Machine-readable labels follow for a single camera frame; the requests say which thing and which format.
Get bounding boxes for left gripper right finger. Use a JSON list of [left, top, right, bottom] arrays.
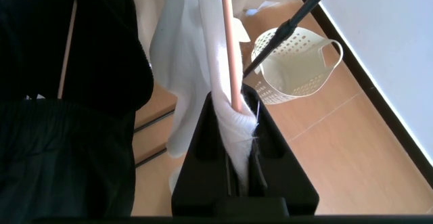
[[241, 83, 321, 217]]

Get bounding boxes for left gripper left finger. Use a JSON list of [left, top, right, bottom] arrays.
[[170, 91, 244, 217]]

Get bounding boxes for white garment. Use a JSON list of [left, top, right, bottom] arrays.
[[148, 0, 262, 192]]

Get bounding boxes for pink clothes hanger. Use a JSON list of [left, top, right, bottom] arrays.
[[56, 0, 78, 100], [219, 0, 244, 114]]

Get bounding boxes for black shorts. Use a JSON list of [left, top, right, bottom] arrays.
[[0, 0, 156, 219]]

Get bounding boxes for white laundry basket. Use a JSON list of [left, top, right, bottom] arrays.
[[250, 26, 345, 106]]

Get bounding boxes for black clothes rack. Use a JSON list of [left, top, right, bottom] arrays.
[[133, 0, 342, 170]]

